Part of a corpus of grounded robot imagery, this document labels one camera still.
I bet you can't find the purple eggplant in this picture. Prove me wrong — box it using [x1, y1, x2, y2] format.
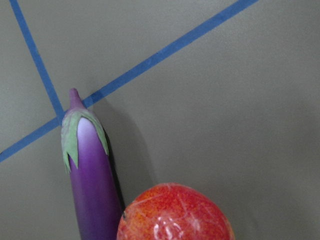
[61, 88, 122, 240]

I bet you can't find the red orange pomegranate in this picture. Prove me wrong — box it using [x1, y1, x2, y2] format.
[116, 183, 235, 240]

